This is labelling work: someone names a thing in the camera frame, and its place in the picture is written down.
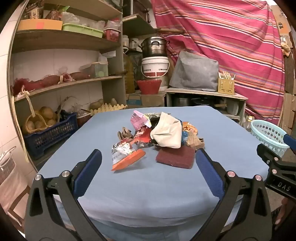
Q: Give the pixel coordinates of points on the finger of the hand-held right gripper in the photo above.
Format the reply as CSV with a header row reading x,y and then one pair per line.
x,y
291,143
275,163

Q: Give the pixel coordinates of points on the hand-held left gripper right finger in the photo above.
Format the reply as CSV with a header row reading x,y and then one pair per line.
x,y
209,176

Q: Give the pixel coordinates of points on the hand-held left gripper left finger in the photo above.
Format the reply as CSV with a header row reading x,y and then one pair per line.
x,y
89,171

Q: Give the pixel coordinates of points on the light blue plastic basket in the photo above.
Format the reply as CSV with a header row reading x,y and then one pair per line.
x,y
266,132

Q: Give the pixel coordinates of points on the maroon scouring pad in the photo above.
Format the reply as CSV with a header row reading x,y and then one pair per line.
x,y
175,158

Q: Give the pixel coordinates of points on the orange snack packet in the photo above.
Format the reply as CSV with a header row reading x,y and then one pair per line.
x,y
126,160

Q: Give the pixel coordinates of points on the blue plastic bag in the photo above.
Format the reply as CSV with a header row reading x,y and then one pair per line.
x,y
184,138

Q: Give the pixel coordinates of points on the orange patterned wrapper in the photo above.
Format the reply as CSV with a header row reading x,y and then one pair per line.
x,y
189,127

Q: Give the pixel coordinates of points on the white cloth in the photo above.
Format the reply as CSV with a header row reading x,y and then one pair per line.
x,y
166,134

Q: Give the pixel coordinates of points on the red wrapper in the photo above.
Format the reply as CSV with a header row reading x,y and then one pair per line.
x,y
143,136

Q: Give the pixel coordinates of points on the pink wrapper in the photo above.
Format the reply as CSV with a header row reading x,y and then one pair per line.
x,y
138,120

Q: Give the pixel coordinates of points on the person's right hand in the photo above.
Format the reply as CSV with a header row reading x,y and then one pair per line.
x,y
282,210

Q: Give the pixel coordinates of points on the clear oil bottle yellow label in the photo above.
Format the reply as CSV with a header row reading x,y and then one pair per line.
x,y
248,124

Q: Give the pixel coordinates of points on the blue plastic crate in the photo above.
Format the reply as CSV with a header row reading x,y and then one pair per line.
x,y
50,136

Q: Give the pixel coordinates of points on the blue tablecloth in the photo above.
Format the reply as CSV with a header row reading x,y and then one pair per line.
x,y
161,197

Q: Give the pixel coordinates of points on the yellow egg carton tray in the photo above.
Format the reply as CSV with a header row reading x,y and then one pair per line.
x,y
108,109

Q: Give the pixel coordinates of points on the brown potato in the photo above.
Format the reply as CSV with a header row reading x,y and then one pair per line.
x,y
47,113
97,104
113,102

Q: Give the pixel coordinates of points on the white container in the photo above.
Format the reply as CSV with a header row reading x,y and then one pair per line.
x,y
233,107

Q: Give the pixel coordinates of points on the dark frying pan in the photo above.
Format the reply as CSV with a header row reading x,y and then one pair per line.
x,y
205,102

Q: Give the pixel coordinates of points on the wicker basket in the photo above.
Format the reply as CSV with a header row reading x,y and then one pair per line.
x,y
30,126

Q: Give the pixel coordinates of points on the small metal pot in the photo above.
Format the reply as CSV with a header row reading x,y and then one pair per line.
x,y
182,101

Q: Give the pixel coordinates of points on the yellow perforated utensil holder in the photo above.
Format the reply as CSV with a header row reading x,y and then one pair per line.
x,y
226,87

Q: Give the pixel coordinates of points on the small wooden shelf table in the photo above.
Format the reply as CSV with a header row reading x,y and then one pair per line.
x,y
196,90

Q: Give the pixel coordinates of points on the cardboard box blue print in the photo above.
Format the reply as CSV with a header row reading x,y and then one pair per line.
x,y
150,99

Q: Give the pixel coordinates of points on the bundle of chopsticks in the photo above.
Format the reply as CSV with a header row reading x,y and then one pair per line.
x,y
225,75

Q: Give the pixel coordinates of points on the sweet potato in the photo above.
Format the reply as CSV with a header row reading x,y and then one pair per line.
x,y
77,75

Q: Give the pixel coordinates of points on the tan cloth bundle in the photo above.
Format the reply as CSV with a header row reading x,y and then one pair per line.
x,y
285,46

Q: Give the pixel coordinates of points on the plastic-wrapped green box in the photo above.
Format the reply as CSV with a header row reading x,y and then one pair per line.
x,y
96,69

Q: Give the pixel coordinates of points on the red mesh bag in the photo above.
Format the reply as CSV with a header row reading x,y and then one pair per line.
x,y
34,84

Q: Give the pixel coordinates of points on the yellow oil jug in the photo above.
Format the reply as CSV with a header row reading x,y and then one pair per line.
x,y
129,76

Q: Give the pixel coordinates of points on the red plastic basket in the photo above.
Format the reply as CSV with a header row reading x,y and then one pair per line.
x,y
149,87

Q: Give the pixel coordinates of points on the grey fabric cover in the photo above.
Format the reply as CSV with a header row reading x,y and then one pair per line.
x,y
194,71

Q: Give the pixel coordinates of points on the white bucket red band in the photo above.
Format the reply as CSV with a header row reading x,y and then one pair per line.
x,y
155,64

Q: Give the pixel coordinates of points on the red striped cloth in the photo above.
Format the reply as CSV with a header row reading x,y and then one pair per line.
x,y
219,34

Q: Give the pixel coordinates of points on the wooden shelf unit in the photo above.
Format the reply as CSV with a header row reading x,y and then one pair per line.
x,y
57,39

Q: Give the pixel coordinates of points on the small red basket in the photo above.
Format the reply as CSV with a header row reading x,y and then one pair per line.
x,y
112,34

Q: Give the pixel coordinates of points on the metal stock pot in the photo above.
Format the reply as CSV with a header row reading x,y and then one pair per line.
x,y
152,47

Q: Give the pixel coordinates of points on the green plastic tray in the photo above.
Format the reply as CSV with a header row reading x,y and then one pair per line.
x,y
81,31

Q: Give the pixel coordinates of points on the wooden stick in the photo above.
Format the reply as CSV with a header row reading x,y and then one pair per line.
x,y
171,30

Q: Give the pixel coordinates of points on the yellow box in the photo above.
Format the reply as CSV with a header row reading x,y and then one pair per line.
x,y
39,25

